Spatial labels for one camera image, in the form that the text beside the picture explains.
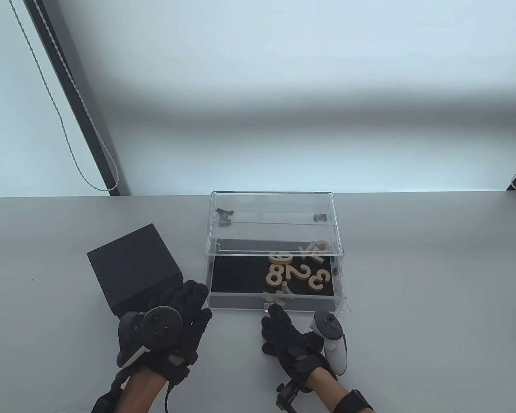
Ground pile of wooden number blocks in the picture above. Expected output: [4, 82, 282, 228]
[261, 240, 332, 305]

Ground black forearm module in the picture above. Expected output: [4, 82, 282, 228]
[90, 394, 119, 413]
[335, 389, 377, 413]

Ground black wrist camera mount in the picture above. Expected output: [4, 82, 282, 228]
[166, 351, 192, 385]
[275, 378, 304, 413]

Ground clear acrylic drawer case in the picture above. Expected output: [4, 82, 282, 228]
[204, 191, 346, 259]

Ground black glove cable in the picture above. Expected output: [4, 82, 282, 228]
[105, 368, 132, 398]

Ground person's left hand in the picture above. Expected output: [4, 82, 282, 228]
[142, 280, 213, 385]

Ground black and white controller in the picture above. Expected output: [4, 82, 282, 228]
[117, 305, 184, 368]
[313, 311, 349, 376]

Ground person's left forearm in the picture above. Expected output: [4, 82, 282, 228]
[120, 369, 169, 413]

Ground person's right forearm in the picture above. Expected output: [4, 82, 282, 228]
[307, 371, 355, 413]

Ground clear acrylic drawer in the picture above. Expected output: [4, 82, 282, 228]
[202, 220, 348, 314]

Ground person's right hand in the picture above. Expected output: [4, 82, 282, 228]
[261, 304, 338, 393]

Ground black cardboard box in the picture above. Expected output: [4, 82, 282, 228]
[110, 272, 184, 318]
[87, 224, 183, 309]

